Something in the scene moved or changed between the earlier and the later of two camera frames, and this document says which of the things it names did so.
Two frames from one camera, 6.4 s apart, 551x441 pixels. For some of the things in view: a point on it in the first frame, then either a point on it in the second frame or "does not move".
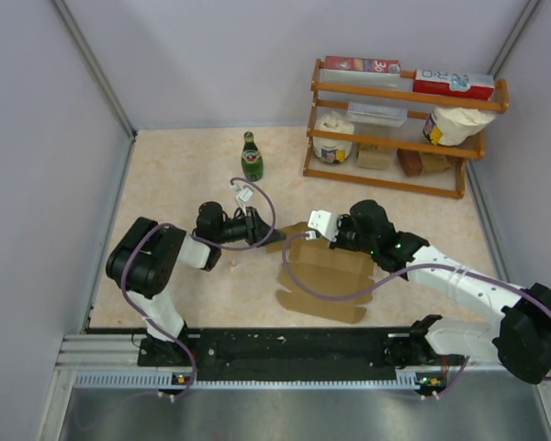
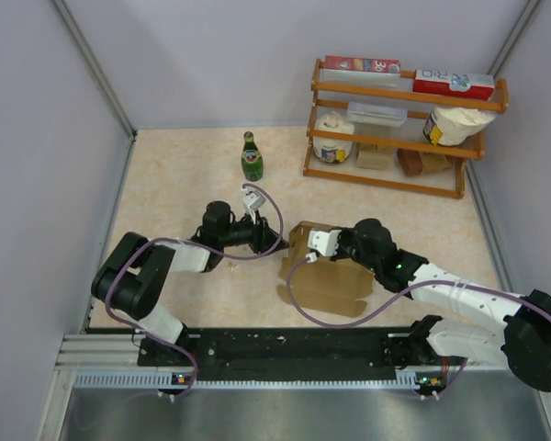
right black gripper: x=342 y=221 -> x=344 y=233
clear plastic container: x=376 y=114 does not move
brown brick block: x=411 y=162 does not move
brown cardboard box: x=318 y=267 does not move
